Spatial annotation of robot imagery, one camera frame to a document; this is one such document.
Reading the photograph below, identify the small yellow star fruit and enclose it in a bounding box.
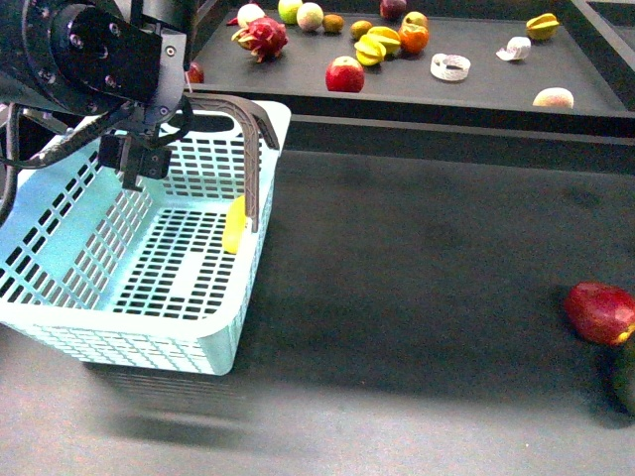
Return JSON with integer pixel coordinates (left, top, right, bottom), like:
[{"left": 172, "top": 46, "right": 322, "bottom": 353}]
[{"left": 526, "top": 13, "right": 561, "bottom": 41}]

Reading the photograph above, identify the green apple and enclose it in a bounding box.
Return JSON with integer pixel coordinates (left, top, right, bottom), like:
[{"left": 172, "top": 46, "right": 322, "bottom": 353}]
[{"left": 278, "top": 0, "right": 304, "bottom": 25}]

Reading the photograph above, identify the red mango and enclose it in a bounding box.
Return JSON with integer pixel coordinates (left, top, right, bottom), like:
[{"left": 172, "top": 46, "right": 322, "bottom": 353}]
[{"left": 564, "top": 282, "right": 634, "bottom": 346}]

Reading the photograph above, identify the small red apple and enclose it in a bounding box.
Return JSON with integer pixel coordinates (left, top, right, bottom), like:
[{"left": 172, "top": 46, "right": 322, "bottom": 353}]
[{"left": 186, "top": 61, "right": 204, "bottom": 83}]

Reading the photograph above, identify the clear tape ring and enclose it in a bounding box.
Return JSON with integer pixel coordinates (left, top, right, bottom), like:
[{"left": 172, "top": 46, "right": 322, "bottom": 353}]
[{"left": 430, "top": 53, "right": 472, "bottom": 83}]

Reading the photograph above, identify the dark red plum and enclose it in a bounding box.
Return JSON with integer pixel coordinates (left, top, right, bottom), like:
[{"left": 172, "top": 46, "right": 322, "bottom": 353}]
[{"left": 379, "top": 0, "right": 408, "bottom": 21}]

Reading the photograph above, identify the brown kiwi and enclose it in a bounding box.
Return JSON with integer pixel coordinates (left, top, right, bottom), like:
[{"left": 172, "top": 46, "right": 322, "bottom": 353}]
[
  {"left": 349, "top": 20, "right": 373, "bottom": 41},
  {"left": 322, "top": 14, "right": 344, "bottom": 34}
]

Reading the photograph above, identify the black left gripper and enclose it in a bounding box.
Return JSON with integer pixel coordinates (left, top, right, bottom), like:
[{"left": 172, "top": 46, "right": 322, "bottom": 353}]
[{"left": 51, "top": 4, "right": 187, "bottom": 190}]

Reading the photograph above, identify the orange persimmon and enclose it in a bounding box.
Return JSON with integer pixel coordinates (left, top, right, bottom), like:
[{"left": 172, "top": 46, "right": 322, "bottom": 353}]
[{"left": 398, "top": 24, "right": 430, "bottom": 55}]

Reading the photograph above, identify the yellow mango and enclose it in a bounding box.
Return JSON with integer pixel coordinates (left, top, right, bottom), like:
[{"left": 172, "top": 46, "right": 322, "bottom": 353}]
[{"left": 221, "top": 195, "right": 247, "bottom": 254}]

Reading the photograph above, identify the white round melon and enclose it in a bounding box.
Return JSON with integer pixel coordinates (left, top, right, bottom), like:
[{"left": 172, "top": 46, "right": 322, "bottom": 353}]
[{"left": 236, "top": 3, "right": 266, "bottom": 28}]

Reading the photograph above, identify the dark green avocado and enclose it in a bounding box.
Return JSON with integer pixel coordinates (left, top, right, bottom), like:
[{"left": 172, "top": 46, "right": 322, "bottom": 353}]
[{"left": 611, "top": 337, "right": 634, "bottom": 416}]

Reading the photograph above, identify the pink dragon fruit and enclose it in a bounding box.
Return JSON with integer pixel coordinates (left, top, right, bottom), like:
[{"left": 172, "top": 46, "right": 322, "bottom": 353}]
[{"left": 231, "top": 17, "right": 288, "bottom": 63}]

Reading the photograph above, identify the black display shelf tray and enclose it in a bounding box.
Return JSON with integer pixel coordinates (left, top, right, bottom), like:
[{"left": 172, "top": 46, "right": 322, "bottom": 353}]
[{"left": 194, "top": 1, "right": 634, "bottom": 140}]

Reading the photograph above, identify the pale peach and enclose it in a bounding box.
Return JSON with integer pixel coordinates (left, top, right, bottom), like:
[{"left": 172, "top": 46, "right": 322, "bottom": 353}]
[{"left": 296, "top": 2, "right": 323, "bottom": 32}]

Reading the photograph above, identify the yellow-green apple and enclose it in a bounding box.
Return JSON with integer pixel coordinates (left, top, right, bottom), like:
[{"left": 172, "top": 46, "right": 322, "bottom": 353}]
[{"left": 402, "top": 11, "right": 429, "bottom": 29}]

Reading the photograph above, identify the pink peach at edge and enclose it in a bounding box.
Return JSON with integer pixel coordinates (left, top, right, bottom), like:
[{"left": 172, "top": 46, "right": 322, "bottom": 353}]
[{"left": 532, "top": 87, "right": 574, "bottom": 109}]

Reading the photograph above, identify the light blue plastic shopping basket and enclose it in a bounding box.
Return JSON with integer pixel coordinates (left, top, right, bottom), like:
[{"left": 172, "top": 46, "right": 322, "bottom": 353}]
[{"left": 1, "top": 101, "right": 291, "bottom": 375}]

